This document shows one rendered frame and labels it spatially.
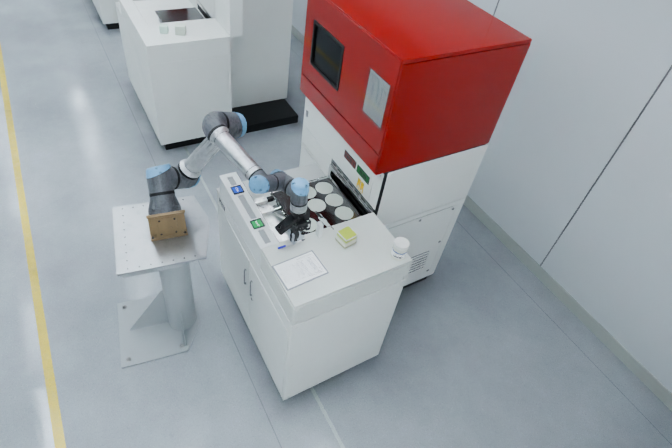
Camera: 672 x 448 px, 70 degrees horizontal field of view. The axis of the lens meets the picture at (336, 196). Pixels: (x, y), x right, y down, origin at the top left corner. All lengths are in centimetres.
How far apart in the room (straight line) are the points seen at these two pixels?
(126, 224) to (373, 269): 124
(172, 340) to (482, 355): 191
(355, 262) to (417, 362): 110
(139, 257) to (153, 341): 81
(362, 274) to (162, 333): 142
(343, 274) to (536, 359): 170
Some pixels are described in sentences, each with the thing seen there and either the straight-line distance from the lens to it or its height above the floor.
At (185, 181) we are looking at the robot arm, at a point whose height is 102.
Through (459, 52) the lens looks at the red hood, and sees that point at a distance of 215.
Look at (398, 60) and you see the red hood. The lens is 197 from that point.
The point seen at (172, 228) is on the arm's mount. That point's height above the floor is 88.
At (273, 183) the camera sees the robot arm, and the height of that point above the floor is 134.
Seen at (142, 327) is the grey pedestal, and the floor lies 2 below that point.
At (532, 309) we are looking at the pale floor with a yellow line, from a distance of 370.
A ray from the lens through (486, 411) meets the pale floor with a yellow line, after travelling 315.
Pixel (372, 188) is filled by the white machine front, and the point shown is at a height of 108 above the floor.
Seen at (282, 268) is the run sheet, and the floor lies 97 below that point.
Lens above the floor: 266
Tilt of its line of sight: 42 degrees down
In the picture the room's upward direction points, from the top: 10 degrees clockwise
